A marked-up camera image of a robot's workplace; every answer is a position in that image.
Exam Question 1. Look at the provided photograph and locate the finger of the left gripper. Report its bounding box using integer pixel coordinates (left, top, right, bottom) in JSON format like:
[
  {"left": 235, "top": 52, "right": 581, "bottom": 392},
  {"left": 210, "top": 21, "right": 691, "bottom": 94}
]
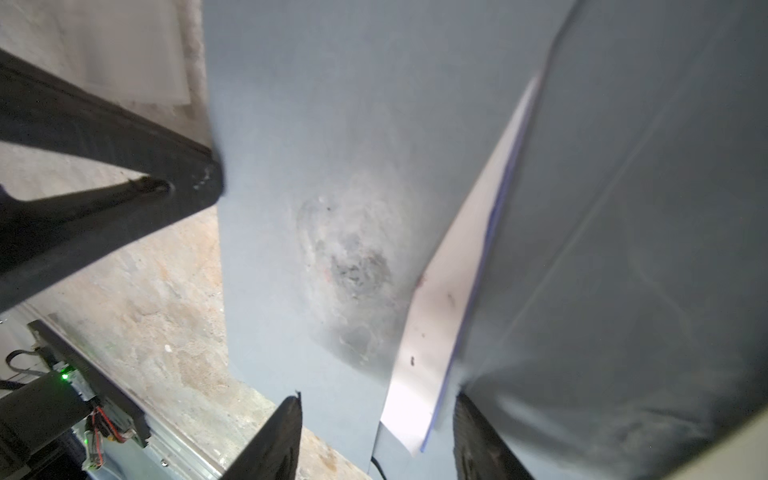
[{"left": 1, "top": 51, "right": 224, "bottom": 310}]

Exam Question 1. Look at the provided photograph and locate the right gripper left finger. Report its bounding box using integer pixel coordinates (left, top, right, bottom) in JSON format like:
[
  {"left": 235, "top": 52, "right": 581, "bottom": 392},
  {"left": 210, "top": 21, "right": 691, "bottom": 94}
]
[{"left": 220, "top": 392, "right": 303, "bottom": 480}]

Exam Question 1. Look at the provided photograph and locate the cream envelope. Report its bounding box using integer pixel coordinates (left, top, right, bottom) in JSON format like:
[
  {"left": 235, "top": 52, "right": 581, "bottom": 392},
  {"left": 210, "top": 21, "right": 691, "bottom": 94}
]
[{"left": 667, "top": 408, "right": 767, "bottom": 480}]

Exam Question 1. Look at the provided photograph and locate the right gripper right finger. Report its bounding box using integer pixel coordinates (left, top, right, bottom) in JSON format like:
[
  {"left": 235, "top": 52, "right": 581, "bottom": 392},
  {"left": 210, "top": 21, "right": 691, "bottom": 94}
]
[{"left": 453, "top": 392, "right": 533, "bottom": 480}]

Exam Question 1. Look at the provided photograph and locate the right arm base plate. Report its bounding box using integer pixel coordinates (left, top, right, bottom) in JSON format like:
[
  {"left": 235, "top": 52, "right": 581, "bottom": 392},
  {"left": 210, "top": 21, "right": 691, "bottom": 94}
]
[{"left": 27, "top": 319, "right": 151, "bottom": 448}]

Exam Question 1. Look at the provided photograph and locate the white paper sheet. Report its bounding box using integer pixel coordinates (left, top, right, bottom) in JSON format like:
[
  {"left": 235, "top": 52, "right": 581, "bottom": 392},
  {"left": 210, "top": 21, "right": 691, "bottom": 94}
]
[{"left": 380, "top": 75, "right": 542, "bottom": 454}]

